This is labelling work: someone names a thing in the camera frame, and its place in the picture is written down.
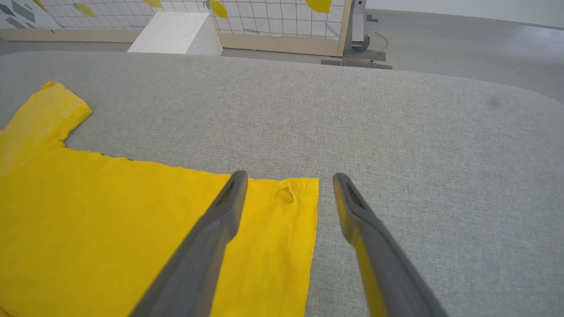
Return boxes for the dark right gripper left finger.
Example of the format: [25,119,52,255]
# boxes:
[129,170,249,317]

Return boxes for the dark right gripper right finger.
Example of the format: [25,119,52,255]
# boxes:
[332,173,451,317]

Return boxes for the yellow t-shirt garment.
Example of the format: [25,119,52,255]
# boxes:
[0,81,320,317]

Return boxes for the grey fabric sofa cushion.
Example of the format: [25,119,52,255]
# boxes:
[0,51,564,317]

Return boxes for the long dark floor mat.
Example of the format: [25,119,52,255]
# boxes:
[341,57,393,70]

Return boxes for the white box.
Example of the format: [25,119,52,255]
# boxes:
[127,12,224,57]

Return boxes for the lemon print grid screen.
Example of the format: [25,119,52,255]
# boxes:
[0,0,354,58]

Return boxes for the white panel with grey shapes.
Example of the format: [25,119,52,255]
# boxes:
[0,0,56,31]

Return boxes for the dark mat under post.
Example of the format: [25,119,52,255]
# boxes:
[343,49,387,62]

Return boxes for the grey metal post with caster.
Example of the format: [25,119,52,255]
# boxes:
[351,0,371,53]

